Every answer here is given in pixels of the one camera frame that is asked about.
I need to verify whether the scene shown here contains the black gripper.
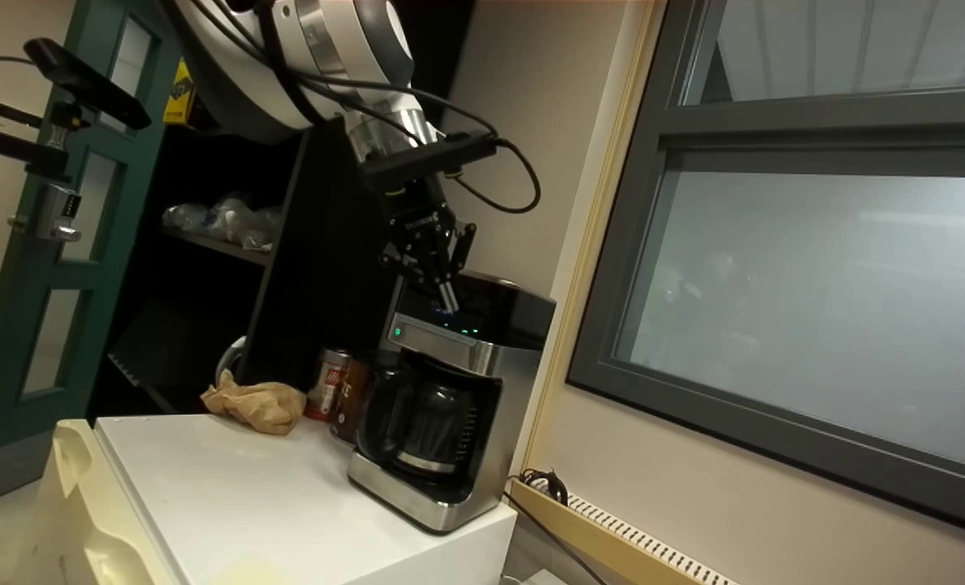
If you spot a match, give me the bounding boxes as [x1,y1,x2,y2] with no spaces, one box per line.
[377,176,478,318]

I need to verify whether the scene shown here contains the black and steel coffee maker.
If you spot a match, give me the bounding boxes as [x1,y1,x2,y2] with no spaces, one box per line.
[345,269,560,537]

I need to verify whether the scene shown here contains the brown coffee can black lid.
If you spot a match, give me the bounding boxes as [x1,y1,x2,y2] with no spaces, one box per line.
[303,348,371,428]

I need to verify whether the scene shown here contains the black shelf unit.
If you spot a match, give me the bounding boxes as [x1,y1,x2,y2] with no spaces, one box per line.
[89,116,397,420]

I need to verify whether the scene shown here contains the black clip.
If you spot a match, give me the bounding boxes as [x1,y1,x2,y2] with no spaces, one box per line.
[517,465,572,509]

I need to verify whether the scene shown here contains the crumpled brown paper bag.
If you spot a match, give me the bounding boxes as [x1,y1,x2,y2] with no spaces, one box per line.
[197,368,310,438]

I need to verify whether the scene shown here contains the clear plastic bags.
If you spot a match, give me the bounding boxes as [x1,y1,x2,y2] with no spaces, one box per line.
[160,193,284,257]

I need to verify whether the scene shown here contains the beige radiator cover strip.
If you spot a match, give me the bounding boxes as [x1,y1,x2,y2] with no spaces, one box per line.
[503,473,737,585]

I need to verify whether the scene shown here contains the white mini fridge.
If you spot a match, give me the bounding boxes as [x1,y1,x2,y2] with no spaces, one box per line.
[39,410,520,585]

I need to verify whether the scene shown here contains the yellow label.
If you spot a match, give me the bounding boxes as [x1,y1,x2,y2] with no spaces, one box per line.
[160,59,197,126]

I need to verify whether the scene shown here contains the grey framed window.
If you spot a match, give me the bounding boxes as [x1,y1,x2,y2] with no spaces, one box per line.
[564,0,965,539]

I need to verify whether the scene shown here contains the glass coffee carafe black handle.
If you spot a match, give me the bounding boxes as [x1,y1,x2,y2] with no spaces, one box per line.
[352,348,503,509]

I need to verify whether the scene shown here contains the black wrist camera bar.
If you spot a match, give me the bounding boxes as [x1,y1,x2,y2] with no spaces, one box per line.
[360,132,501,193]

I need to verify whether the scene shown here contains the black camera on stand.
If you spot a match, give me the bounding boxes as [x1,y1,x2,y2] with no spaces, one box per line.
[0,35,152,249]

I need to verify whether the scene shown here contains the green metal frame stand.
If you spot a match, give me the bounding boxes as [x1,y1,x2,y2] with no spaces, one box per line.
[0,0,169,465]

